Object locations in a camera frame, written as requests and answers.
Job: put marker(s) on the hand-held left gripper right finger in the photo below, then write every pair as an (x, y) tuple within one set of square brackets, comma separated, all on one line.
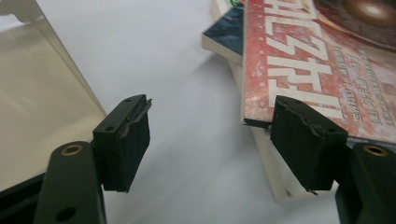
[(308, 149)]

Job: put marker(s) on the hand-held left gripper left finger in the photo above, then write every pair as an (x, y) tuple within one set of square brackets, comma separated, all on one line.
[(124, 149)]

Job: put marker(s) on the dark blue cover magazine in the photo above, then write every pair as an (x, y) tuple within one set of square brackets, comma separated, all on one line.
[(227, 31)]

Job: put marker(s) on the white green-titled magazine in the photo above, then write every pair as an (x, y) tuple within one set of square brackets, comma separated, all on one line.
[(271, 165)]

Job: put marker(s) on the red cover magazine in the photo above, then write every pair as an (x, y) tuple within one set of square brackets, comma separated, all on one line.
[(311, 62)]

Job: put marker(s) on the clear acrylic magazine rack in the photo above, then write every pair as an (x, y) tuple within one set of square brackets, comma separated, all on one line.
[(37, 109)]

